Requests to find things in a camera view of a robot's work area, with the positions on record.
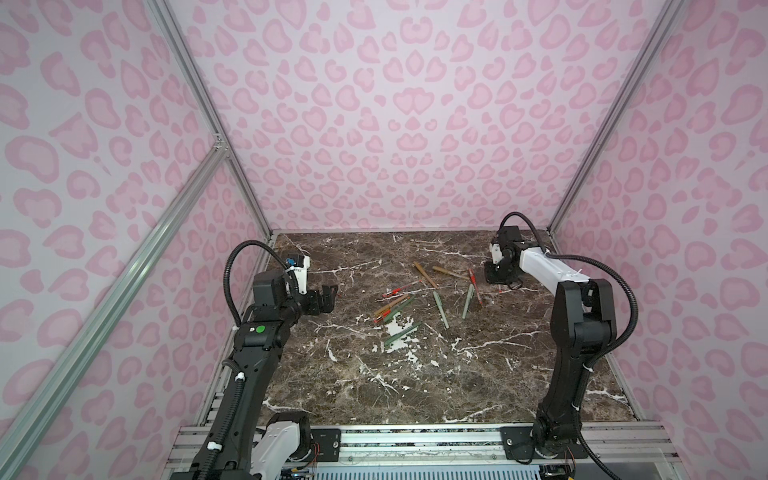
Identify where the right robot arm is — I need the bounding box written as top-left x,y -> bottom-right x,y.
484,226 -> 617,458

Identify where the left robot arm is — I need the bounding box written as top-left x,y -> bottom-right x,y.
171,269 -> 338,479

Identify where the green pen right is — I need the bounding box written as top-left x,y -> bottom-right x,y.
461,283 -> 476,319

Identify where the brown pen short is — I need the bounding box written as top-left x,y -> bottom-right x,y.
431,265 -> 470,280

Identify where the brown pen in cluster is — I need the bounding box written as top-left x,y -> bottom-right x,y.
373,295 -> 410,318

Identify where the green pen in cluster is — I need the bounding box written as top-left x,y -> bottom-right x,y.
380,296 -> 414,324

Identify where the green pen centre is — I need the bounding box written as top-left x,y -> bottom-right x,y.
432,290 -> 450,329

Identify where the green pen front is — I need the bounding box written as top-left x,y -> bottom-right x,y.
383,323 -> 421,347

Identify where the brown pen long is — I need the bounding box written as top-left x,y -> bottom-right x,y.
413,262 -> 439,289

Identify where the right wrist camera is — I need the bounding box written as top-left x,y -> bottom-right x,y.
489,243 -> 503,264

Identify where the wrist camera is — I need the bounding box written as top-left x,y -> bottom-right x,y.
286,253 -> 311,295
489,243 -> 503,264

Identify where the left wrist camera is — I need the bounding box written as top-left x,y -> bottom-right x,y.
286,253 -> 311,295

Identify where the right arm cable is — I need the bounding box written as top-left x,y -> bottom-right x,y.
497,211 -> 640,480

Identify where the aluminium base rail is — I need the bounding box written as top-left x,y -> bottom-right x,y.
161,422 -> 685,480

